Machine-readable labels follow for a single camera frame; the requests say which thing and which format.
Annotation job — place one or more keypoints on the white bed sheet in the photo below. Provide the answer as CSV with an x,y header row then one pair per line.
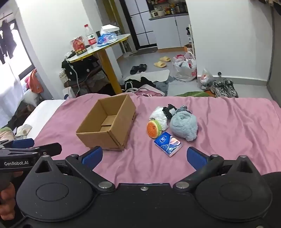
x,y
44,114

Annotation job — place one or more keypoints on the black clothing pile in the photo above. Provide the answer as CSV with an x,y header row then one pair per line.
x,y
140,83

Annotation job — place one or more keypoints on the white plastic bag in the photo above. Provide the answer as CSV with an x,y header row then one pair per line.
x,y
159,116

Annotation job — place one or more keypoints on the orange clothing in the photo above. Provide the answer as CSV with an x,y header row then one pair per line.
x,y
35,81

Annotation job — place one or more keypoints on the green leaf floor mat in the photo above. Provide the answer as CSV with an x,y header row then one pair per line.
x,y
193,94

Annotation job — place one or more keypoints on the grey cabinet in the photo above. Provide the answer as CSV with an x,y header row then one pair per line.
x,y
275,65

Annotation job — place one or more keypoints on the round yellow-rimmed table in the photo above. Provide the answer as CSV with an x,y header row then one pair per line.
x,y
97,50

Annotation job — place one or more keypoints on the white kitchen cabinet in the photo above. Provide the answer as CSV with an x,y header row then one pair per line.
x,y
166,30

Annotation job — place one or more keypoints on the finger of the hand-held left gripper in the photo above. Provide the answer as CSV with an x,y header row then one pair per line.
x,y
23,143
46,148

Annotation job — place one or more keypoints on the black and white cloth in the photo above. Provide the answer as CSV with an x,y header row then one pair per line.
x,y
169,111

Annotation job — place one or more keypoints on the white shopping bag red print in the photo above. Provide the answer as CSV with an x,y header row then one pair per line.
x,y
183,70

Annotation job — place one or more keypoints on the clear plastic bag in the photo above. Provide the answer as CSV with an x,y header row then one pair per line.
x,y
205,80

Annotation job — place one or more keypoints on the yellow slipper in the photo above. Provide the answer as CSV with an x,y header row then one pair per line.
x,y
160,64
165,59

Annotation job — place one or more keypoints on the shelf of kitchen jars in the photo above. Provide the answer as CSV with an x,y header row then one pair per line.
x,y
175,7

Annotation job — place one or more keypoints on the burger plush toy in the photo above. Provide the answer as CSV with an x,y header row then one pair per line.
x,y
153,129

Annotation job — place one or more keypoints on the brown cardboard box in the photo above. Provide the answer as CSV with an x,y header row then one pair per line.
x,y
92,140

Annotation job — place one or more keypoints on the black framed glass door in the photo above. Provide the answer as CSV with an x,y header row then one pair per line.
x,y
142,26

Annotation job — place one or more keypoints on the white floor mat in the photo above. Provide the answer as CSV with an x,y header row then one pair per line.
x,y
153,75

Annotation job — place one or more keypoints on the clear water bottle red cap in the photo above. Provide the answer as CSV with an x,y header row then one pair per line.
x,y
90,38

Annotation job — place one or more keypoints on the pink cartoon cushion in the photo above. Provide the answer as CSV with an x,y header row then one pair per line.
x,y
149,92

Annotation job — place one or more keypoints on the window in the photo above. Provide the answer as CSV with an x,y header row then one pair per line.
x,y
13,59

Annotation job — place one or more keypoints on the beige cloth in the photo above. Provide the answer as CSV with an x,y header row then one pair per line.
x,y
24,130

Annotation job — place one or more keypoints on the pink bed sheet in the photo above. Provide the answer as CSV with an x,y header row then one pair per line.
x,y
230,131

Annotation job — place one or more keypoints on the blue tissue packet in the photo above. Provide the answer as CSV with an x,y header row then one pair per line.
x,y
166,143

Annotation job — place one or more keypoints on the grey and black sneaker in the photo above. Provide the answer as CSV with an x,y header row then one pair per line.
x,y
219,88
231,87

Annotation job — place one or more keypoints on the grey cloth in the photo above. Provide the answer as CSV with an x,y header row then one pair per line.
x,y
163,86

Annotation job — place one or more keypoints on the person's left hand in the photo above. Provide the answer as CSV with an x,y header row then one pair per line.
x,y
7,201

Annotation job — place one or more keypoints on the white tissue box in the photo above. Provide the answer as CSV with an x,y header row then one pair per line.
x,y
109,28

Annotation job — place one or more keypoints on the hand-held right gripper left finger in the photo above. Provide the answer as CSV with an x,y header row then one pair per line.
x,y
92,155

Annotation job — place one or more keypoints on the blue plastic bag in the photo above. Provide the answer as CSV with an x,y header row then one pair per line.
x,y
106,39

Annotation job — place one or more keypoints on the black polka dot bag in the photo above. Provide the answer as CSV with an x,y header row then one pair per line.
x,y
83,68

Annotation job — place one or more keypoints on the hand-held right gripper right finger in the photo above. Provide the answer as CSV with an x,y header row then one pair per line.
x,y
196,156

